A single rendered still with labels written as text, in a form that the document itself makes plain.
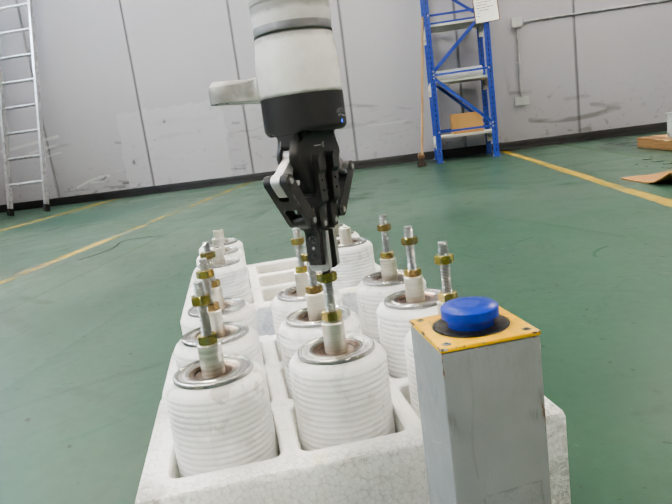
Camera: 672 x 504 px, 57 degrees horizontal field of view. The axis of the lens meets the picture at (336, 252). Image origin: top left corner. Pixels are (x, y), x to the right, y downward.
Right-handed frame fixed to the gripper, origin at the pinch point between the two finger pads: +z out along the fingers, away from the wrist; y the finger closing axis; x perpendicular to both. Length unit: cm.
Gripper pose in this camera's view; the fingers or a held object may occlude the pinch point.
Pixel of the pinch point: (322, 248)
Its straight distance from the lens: 58.5
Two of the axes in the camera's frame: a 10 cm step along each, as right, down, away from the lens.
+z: 1.3, 9.7, 1.9
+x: -8.7, 0.2, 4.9
